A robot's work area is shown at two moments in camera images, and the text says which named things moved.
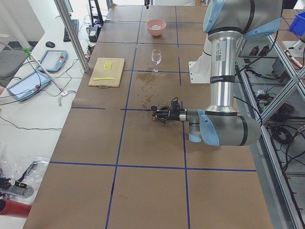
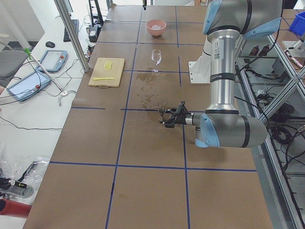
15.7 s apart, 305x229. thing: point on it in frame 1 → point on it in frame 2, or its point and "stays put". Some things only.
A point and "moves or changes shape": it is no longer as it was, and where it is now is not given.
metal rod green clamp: (30, 56) stays put
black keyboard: (76, 23) stays put
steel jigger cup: (154, 109) moves or changes shape
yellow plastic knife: (96, 78) stays put
